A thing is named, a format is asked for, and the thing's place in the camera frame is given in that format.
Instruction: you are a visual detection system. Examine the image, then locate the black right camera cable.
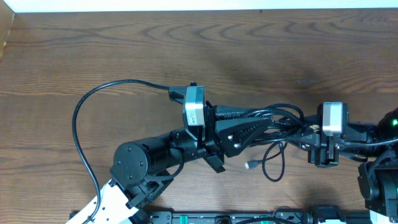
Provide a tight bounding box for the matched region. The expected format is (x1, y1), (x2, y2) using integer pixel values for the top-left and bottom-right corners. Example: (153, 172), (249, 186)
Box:
(341, 138), (398, 147)

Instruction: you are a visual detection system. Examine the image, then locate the black usb cable bundle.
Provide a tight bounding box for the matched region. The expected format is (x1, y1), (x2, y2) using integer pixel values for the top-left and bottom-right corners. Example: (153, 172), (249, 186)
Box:
(244, 103), (321, 183)

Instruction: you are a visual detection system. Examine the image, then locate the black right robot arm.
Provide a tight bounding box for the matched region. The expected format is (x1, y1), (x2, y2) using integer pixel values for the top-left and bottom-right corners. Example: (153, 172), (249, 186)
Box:
(288, 102), (397, 223)

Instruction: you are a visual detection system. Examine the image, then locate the wooden panel at left edge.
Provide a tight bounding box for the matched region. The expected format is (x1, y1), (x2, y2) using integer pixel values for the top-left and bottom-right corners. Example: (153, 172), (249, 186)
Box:
(0, 0), (15, 58)

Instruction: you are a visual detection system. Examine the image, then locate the black left camera cable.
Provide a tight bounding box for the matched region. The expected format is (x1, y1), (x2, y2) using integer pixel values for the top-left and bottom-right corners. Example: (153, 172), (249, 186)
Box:
(72, 79), (171, 224)

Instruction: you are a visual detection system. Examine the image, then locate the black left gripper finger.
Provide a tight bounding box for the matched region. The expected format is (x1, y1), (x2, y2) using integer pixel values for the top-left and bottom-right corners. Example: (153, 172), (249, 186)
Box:
(215, 117), (272, 157)
(215, 105), (251, 120)

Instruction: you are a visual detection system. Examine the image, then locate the black camera cable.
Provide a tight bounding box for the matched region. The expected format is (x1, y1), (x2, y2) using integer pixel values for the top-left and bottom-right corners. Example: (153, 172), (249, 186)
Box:
(72, 79), (171, 224)
(341, 138), (398, 147)

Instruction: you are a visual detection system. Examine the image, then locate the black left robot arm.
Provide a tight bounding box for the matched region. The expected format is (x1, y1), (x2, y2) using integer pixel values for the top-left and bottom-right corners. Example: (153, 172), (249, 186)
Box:
(69, 83), (272, 223)

